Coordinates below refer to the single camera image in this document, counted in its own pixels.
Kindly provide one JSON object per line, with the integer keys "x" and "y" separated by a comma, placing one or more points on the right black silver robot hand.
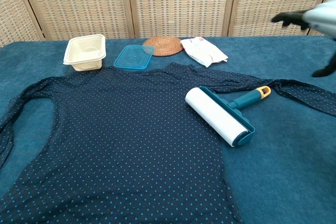
{"x": 321, "y": 16}

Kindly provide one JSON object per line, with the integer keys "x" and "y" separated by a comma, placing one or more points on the teal white lint roller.
{"x": 215, "y": 113}

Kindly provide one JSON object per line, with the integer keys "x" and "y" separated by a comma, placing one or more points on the white plastic packet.
{"x": 202, "y": 51}

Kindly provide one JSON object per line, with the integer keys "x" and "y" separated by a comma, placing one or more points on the round brown rattan coaster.
{"x": 162, "y": 47}

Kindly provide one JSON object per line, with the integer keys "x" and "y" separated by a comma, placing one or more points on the blue plush table cover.
{"x": 288, "y": 182}

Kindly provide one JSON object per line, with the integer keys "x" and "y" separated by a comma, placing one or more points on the clear blue plastic lid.
{"x": 134, "y": 57}

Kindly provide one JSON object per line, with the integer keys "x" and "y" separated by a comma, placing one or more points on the navy polka dot shirt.
{"x": 118, "y": 142}

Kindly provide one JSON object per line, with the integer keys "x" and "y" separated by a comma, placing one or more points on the cream plastic food container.
{"x": 84, "y": 51}

